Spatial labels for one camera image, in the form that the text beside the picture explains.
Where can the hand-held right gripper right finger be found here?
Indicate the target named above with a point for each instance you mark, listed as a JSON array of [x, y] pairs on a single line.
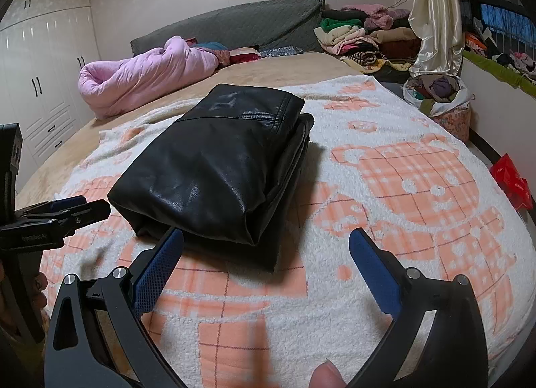
[[377, 270]]

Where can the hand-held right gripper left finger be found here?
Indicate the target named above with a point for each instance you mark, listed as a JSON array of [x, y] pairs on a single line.
[[161, 262]]

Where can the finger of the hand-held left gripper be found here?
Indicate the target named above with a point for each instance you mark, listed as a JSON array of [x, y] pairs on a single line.
[[65, 203], [94, 210]]

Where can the black leather jacket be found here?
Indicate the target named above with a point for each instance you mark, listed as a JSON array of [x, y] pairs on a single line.
[[209, 162]]

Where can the stack of folded clothes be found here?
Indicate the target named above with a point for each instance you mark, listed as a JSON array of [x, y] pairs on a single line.
[[343, 34]]

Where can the heap of colourful clothes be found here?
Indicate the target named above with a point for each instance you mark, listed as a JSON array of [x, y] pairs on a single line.
[[519, 59]]

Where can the person's left hand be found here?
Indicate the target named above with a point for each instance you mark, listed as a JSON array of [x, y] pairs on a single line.
[[41, 287]]

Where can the person's right hand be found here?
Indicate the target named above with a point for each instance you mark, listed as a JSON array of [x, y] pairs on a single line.
[[328, 377]]

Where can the white orange printed blanket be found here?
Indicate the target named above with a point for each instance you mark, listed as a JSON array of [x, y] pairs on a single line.
[[418, 187]]

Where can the white wardrobe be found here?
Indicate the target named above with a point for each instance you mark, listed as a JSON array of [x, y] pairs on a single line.
[[50, 78]]

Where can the pink quilt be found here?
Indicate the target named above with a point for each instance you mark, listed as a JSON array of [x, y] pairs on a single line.
[[138, 74]]

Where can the red packet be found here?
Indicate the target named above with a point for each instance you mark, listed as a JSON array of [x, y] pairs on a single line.
[[511, 178]]

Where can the teal cloth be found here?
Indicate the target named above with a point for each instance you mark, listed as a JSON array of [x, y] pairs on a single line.
[[211, 46]]

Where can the red cloth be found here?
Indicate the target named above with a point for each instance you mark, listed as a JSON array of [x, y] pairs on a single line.
[[245, 56]]

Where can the grey padded headboard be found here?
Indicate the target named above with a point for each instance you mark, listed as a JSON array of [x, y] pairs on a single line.
[[234, 23]]

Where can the green ledge cover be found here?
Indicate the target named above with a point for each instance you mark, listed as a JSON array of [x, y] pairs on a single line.
[[494, 65]]

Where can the blue patterned cloth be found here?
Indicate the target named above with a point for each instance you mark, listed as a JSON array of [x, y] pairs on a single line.
[[280, 51]]

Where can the cream satin curtain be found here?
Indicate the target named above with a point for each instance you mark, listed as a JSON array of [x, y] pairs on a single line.
[[435, 15]]

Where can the dark window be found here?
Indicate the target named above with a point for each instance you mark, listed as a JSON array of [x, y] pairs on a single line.
[[502, 15]]

